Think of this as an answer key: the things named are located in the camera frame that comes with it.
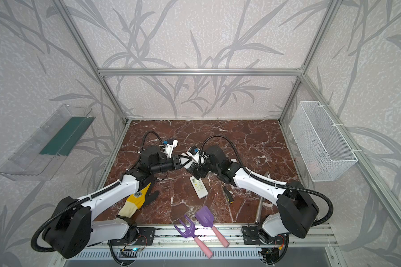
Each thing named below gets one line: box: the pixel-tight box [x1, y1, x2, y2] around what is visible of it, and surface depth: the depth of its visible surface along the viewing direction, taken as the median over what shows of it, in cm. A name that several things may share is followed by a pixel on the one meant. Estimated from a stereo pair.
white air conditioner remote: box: [189, 175, 209, 199], surface depth 88 cm
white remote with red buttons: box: [179, 152, 198, 169], surface depth 78 cm
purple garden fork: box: [173, 215, 213, 259], surface depth 76 cm
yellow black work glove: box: [118, 182, 160, 219], surface depth 82 cm
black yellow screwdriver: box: [223, 185, 234, 204], surface depth 87 cm
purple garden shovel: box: [194, 205, 230, 249], surface depth 80 cm
